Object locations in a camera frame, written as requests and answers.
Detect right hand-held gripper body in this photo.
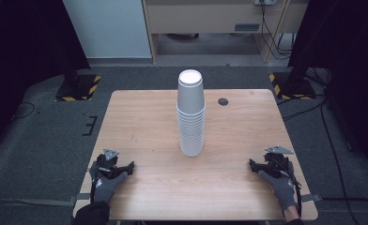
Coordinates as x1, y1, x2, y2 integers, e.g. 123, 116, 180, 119
258, 144, 296, 180

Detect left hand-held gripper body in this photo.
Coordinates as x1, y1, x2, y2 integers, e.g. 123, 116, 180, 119
88, 148, 130, 181

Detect stack of white paper cups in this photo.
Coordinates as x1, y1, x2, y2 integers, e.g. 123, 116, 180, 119
176, 68, 207, 158

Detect person's left hand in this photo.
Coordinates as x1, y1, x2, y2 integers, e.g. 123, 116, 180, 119
92, 171, 130, 204

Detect person's right hand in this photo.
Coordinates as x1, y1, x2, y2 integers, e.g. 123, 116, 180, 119
256, 170, 299, 214

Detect black yellow striped stand base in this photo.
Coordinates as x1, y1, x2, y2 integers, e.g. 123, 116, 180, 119
268, 71, 317, 101
54, 73, 102, 102

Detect black curtain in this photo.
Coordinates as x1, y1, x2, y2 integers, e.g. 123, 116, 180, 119
0, 0, 91, 158
287, 0, 368, 181

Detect white panel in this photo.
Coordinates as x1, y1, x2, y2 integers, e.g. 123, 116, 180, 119
62, 0, 152, 60

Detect light wooden desk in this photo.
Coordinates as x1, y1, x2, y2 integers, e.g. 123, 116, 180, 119
142, 0, 310, 65

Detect white power strip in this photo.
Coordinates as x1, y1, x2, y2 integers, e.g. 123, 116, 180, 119
253, 0, 278, 7

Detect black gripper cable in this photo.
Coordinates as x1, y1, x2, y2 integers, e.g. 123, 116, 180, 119
274, 158, 302, 218

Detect grey table strap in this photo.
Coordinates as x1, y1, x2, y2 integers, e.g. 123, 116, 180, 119
68, 192, 91, 204
299, 193, 323, 203

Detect thin black floor cable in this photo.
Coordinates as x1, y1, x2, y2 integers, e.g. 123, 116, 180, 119
10, 101, 37, 122

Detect black hanging cables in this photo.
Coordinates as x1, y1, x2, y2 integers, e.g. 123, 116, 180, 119
259, 0, 294, 61

